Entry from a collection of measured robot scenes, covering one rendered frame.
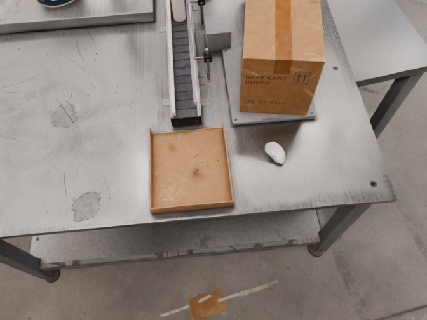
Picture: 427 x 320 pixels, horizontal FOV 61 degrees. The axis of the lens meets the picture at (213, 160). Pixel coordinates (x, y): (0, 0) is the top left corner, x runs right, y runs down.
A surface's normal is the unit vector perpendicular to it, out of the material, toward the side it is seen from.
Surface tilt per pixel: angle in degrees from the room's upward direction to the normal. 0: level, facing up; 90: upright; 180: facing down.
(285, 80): 90
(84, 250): 1
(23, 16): 0
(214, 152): 0
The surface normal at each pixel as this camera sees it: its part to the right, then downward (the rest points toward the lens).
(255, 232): -0.03, -0.48
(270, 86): -0.07, 0.88
